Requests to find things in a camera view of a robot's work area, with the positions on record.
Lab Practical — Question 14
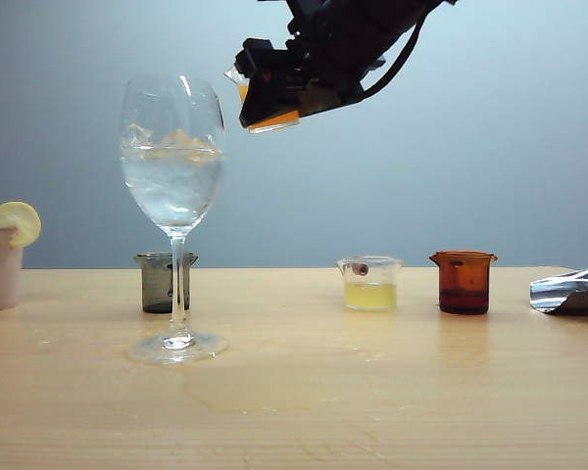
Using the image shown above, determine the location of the amber glass measuring cup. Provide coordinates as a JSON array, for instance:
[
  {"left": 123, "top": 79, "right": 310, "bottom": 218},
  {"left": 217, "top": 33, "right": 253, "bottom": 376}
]
[{"left": 428, "top": 250, "right": 500, "bottom": 316}]

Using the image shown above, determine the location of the yellow lemon slice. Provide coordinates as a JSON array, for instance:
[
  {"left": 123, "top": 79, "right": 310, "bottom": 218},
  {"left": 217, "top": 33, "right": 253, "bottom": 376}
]
[{"left": 0, "top": 201, "right": 43, "bottom": 249}]

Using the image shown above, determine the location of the tall stemmed wine glass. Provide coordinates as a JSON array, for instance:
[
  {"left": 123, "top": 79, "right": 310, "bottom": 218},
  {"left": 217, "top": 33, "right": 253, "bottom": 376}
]
[{"left": 120, "top": 73, "right": 230, "bottom": 366}]

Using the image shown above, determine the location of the white paper cup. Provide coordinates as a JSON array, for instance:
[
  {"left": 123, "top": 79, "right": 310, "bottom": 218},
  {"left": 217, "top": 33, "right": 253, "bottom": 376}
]
[{"left": 0, "top": 224, "right": 25, "bottom": 312}]

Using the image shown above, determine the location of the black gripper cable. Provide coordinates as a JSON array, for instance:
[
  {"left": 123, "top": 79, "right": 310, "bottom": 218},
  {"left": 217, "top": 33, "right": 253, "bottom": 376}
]
[{"left": 360, "top": 7, "right": 431, "bottom": 99}]

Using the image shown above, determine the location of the clear cup with wooden handle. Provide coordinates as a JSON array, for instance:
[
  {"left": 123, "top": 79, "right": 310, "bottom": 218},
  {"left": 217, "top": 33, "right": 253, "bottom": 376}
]
[{"left": 336, "top": 255, "right": 405, "bottom": 312}]

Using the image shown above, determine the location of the grey smoked glass measuring cup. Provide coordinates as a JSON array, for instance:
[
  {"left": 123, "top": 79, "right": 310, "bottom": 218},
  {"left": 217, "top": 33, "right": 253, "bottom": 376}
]
[{"left": 131, "top": 251, "right": 200, "bottom": 314}]

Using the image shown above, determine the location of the clear glass measuring cup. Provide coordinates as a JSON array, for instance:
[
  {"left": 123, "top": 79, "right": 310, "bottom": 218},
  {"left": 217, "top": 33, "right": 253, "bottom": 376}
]
[{"left": 223, "top": 61, "right": 305, "bottom": 134}]

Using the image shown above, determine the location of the stainless steel scoop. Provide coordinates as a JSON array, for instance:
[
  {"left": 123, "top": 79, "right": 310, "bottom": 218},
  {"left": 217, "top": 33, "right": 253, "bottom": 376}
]
[{"left": 528, "top": 262, "right": 588, "bottom": 317}]

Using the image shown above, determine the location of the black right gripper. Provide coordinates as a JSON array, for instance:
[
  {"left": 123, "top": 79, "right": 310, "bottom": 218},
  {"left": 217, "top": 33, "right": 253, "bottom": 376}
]
[{"left": 234, "top": 0, "right": 389, "bottom": 130}]

